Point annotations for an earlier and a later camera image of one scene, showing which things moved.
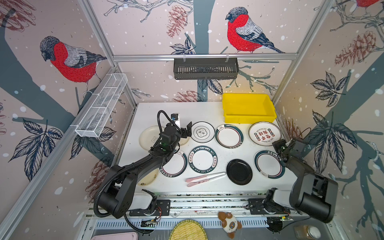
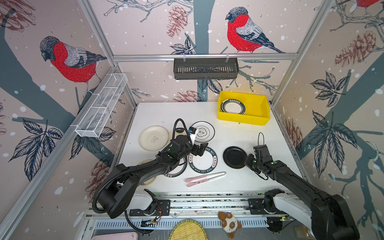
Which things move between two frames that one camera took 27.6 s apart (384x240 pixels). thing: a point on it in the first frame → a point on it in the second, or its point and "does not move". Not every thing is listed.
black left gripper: x=184 y=134 → x=201 y=149
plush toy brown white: x=229 y=223 does not move
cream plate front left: x=148 y=178 does not move
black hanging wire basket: x=203 y=70 does not move
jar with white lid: x=306 y=232 does not move
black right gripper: x=277 y=143 → x=247 y=161
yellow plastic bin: x=248 y=108 does not move
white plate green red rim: x=229 y=136 → x=233 y=106
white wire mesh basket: x=100 y=105 does not move
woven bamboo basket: x=188 y=229 does not move
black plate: x=239 y=172 → x=234 y=157
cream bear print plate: x=149 y=136 does not move
